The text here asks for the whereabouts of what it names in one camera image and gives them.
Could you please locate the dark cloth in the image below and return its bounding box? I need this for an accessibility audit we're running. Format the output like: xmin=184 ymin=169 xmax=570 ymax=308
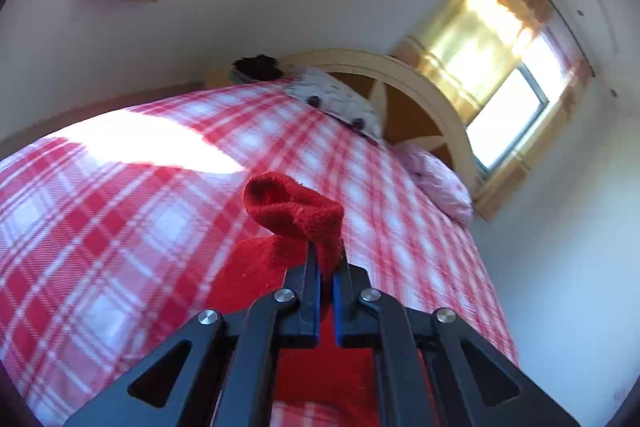
xmin=231 ymin=54 xmax=283 ymax=84

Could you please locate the cream wooden headboard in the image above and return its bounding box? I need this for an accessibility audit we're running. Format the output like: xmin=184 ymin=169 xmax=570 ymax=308
xmin=272 ymin=48 xmax=478 ymax=200

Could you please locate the red fleece garment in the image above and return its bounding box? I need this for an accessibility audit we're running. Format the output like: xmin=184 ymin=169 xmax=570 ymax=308
xmin=212 ymin=173 xmax=441 ymax=427

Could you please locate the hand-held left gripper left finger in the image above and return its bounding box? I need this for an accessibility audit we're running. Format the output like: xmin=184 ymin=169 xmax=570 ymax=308
xmin=65 ymin=244 xmax=321 ymax=427

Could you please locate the window with grey frame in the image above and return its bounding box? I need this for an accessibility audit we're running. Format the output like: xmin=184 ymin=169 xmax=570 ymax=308
xmin=465 ymin=32 xmax=571 ymax=172

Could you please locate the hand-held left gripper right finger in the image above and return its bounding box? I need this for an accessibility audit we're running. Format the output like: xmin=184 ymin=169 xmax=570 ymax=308
xmin=333 ymin=251 xmax=581 ymax=427

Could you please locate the red plaid bed blanket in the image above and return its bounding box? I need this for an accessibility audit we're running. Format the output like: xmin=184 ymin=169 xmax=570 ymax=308
xmin=0 ymin=79 xmax=521 ymax=427

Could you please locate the white printed pillow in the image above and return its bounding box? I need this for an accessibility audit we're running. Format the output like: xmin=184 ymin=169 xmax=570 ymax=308
xmin=284 ymin=66 xmax=385 ymax=142

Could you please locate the pink pillow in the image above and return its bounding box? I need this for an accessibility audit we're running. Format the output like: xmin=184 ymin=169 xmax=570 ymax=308
xmin=395 ymin=142 xmax=474 ymax=225

